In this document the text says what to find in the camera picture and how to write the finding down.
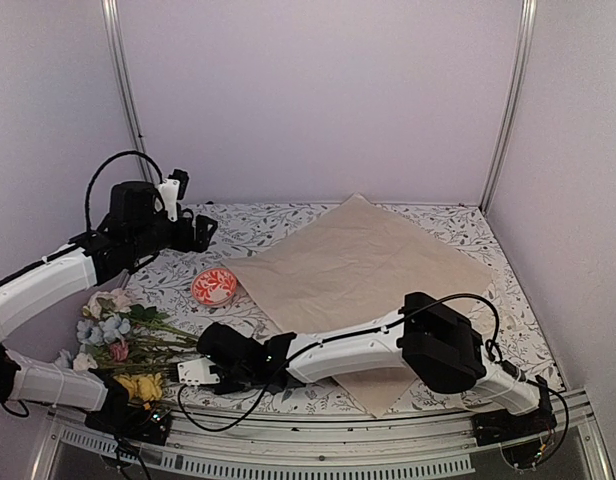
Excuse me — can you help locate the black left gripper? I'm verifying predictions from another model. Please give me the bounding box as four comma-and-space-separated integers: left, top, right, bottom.
129, 213, 218, 259

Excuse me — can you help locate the pale pink white flower stem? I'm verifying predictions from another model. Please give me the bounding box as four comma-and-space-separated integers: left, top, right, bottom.
76, 289, 197, 347

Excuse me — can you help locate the yellow fake flower stem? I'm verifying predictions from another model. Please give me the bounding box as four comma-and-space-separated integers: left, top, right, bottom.
112, 363, 181, 403

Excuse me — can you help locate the beige wrapping paper sheet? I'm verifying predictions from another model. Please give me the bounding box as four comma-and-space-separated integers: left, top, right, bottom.
218, 192, 494, 419

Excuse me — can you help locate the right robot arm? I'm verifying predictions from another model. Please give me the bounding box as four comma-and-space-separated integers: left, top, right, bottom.
196, 292, 552, 436

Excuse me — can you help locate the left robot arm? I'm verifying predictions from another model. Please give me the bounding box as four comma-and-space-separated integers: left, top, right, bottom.
0, 178, 218, 434

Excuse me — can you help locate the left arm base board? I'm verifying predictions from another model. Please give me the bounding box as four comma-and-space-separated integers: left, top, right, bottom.
84, 402, 172, 446

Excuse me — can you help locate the right arm base board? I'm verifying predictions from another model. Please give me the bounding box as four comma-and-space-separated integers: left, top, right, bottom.
471, 409, 557, 470

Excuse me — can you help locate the blue fake flower stem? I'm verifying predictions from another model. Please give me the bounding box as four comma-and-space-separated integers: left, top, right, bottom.
54, 310, 197, 373

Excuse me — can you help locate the red white patterned dish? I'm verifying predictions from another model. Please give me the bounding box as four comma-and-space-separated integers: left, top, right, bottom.
190, 267, 238, 307

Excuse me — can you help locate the white lace ribbon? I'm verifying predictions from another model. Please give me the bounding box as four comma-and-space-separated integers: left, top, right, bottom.
476, 282, 523, 347

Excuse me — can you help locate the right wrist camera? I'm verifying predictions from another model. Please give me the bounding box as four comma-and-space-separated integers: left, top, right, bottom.
176, 358, 220, 386

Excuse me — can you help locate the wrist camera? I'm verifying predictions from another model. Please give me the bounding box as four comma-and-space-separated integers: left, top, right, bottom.
176, 358, 220, 386
155, 169, 190, 222

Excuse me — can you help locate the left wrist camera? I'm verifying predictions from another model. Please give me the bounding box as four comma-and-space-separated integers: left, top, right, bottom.
155, 169, 190, 222

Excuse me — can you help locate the left aluminium frame post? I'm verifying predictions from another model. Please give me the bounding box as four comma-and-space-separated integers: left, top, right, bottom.
100, 0, 147, 154

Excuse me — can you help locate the aluminium frame post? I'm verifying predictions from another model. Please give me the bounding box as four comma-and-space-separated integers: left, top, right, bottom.
479, 0, 537, 217
100, 0, 147, 154

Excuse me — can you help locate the right aluminium frame post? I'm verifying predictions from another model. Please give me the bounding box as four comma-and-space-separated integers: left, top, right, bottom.
479, 0, 537, 217

